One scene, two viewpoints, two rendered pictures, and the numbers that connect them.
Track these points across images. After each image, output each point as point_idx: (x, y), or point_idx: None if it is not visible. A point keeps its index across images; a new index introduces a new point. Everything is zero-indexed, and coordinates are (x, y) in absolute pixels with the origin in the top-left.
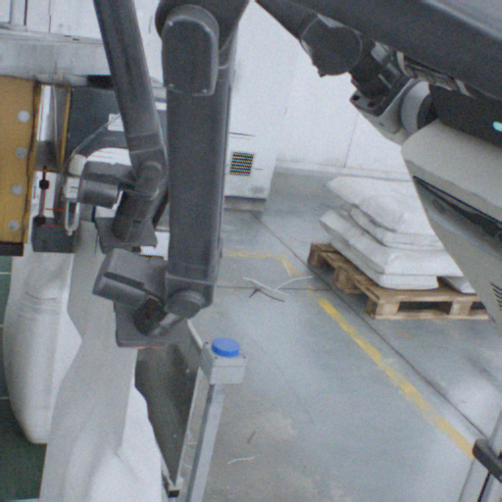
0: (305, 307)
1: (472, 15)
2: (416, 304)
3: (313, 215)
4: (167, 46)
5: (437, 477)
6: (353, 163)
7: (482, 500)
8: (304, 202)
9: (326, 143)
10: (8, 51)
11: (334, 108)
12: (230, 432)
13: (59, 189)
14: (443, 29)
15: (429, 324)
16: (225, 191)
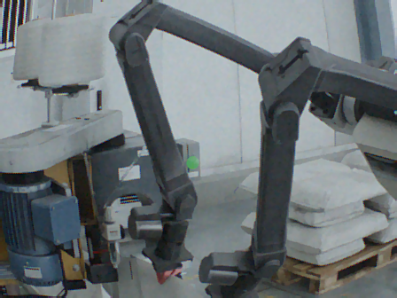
0: None
1: (385, 83)
2: (349, 270)
3: (224, 225)
4: (277, 123)
5: None
6: (250, 154)
7: None
8: (208, 215)
9: (213, 141)
10: (66, 142)
11: (212, 98)
12: None
13: (96, 236)
14: (378, 90)
15: (363, 279)
16: (122, 223)
